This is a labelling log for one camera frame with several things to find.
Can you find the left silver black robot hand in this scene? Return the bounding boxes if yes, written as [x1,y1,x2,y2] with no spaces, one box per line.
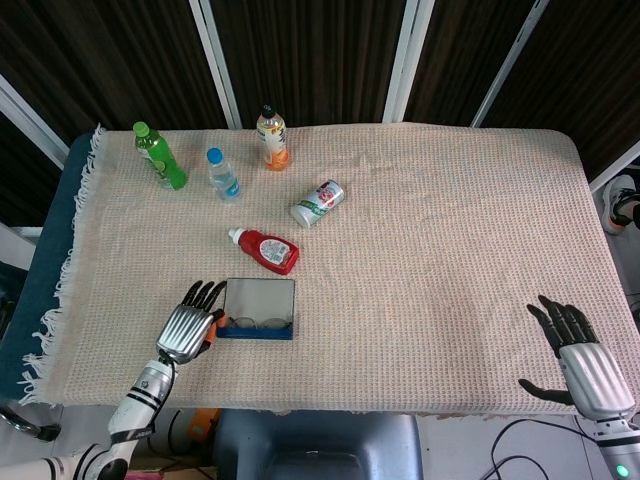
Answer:
[155,280,229,365]

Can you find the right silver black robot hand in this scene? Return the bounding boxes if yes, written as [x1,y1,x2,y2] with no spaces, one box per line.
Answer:
[518,294,637,419]

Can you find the thin metal-frame eyeglasses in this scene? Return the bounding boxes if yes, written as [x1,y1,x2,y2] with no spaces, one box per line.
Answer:
[227,315,294,333]

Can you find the blue glasses case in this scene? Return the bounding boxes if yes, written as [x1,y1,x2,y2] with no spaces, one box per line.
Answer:
[215,277,297,343]

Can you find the orange object under table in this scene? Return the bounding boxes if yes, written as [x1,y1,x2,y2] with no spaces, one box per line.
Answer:
[187,407,221,444]

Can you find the red ketchup bottle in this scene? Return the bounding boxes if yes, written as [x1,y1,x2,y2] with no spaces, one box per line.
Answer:
[227,227,301,276]

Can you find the clear water bottle blue cap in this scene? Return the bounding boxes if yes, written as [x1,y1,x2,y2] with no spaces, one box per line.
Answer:
[206,147,242,204]

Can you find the white sneaker orange trim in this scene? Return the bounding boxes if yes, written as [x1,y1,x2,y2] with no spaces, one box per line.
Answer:
[599,173,640,236]

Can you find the green drink bottle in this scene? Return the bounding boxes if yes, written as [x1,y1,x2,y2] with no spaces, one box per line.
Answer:
[132,121,189,191]

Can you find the white drink can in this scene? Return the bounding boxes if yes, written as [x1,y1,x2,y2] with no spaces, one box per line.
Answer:
[289,179,346,229]

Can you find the orange juice bottle black cap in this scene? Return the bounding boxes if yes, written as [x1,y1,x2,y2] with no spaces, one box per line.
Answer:
[255,104,291,172]

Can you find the beige waffle weave tablecloth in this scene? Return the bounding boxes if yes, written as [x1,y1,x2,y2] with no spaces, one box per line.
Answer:
[17,122,640,419]

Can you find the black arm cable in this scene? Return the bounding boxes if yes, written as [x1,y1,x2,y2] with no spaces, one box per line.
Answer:
[152,355,180,436]

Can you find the black floor cable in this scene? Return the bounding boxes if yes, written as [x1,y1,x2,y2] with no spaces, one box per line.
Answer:
[479,417,619,480]

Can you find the dark folding screen white frame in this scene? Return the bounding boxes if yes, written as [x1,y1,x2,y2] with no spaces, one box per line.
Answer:
[0,0,640,261]

